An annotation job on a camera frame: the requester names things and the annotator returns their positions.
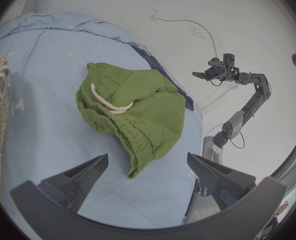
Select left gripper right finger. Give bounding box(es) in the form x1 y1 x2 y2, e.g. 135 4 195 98
187 152 257 212

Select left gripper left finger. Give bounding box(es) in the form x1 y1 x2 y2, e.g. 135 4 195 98
39 153 109 213

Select green shorts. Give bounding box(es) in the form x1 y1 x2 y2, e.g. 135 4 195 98
75 62 186 179

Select bed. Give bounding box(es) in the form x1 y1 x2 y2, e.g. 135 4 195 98
0 8 288 228

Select person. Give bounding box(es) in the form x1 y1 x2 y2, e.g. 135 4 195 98
260 200 289 238

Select pale blue quilt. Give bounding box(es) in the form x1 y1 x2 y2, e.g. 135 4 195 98
0 12 141 47

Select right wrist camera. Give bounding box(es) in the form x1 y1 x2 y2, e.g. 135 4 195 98
222 53 236 69

